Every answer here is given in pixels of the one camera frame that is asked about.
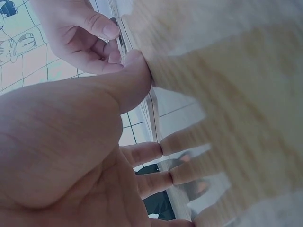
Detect person's right hand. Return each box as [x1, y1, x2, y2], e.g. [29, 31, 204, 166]
[30, 0, 125, 75]

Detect person's left hand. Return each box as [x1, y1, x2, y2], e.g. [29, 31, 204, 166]
[0, 50, 195, 227]

